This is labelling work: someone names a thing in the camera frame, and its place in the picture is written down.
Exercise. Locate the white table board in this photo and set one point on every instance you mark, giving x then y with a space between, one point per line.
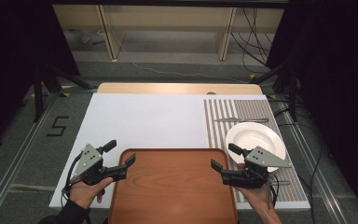
136 124

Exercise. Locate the light wooden shelf unit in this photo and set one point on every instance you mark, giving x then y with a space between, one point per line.
167 18

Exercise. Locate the grey striped placemat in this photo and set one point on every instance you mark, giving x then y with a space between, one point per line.
254 107

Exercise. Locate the metal floor rail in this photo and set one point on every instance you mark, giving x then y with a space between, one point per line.
318 180
15 168

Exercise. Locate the person's right hand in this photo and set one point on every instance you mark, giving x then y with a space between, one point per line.
256 197

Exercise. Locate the brown serving tray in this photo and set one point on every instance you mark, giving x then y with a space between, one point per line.
171 189

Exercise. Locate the silver table knife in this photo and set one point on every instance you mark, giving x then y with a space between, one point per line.
245 120

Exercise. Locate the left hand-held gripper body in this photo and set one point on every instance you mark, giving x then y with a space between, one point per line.
88 160

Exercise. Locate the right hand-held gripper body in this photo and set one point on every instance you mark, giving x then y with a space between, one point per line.
258 165

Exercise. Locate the black curtain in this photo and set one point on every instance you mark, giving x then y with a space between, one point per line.
9 62
338 77

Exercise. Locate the person's left hand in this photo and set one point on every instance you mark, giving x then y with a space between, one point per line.
85 193

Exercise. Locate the black metal stand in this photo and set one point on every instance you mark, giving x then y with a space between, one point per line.
292 93
38 93

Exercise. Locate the white plate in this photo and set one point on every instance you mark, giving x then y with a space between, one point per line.
254 135

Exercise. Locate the light wooden table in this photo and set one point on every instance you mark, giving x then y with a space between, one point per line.
167 88

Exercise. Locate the silver fork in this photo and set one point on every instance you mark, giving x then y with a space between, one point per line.
284 183

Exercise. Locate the yellow tape piece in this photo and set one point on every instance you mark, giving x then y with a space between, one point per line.
252 76
65 94

